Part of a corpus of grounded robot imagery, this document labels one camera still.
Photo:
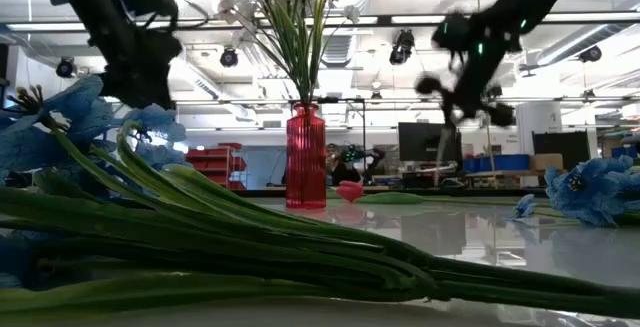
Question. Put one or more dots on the black background robot arm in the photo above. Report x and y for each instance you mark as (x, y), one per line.
(372, 159)

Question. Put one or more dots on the black computer monitor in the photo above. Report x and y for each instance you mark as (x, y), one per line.
(420, 142)
(560, 149)

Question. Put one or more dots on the black ceiling spotlight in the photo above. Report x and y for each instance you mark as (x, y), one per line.
(228, 57)
(402, 47)
(590, 53)
(65, 67)

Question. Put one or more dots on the red storage shelf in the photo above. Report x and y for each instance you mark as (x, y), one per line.
(210, 164)

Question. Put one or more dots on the black metal table frame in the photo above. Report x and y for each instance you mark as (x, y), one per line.
(260, 193)

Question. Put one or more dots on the blue storage bin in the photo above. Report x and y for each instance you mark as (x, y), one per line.
(500, 163)

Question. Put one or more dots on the red artificial tulip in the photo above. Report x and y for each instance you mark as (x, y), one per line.
(350, 190)

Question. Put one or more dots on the white glossy table mat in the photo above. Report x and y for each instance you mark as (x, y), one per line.
(475, 247)

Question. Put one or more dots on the white artificial flower bunch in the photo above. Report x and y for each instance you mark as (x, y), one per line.
(300, 52)

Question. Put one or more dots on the red ribbed glass vase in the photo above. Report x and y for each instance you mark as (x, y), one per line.
(306, 157)

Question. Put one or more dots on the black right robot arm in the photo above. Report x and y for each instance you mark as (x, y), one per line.
(530, 2)

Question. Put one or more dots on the blue artificial flower bunch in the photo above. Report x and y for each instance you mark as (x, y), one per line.
(595, 187)
(200, 237)

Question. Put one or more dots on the white pillar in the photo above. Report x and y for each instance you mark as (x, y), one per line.
(540, 122)

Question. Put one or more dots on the brown cardboard box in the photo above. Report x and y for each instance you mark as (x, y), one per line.
(546, 162)

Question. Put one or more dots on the person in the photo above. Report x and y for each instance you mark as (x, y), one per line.
(342, 172)

